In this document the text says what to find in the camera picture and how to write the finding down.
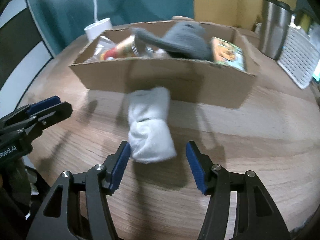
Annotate green snack packet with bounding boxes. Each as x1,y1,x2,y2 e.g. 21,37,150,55
210,37,246,72

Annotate grey sock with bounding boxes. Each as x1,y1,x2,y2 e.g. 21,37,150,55
131,21,212,61

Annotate clear plastic bag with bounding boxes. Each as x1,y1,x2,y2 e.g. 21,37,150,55
84,36,116,63

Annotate steel travel mug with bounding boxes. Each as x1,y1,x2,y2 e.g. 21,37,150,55
259,0,292,60

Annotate brown cardboard box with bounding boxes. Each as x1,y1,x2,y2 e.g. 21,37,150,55
69,22,260,108

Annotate red gold tin can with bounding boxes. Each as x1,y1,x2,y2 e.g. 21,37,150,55
99,35,153,60

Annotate white desk lamp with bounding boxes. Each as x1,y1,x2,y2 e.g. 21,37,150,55
84,0,113,42

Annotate white perforated basket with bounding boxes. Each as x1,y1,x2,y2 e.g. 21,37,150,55
277,26,319,89

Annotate yellow sponge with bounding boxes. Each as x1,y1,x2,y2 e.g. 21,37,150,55
299,12,312,34

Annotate teal curtain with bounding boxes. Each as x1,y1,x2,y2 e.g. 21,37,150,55
27,0,194,55

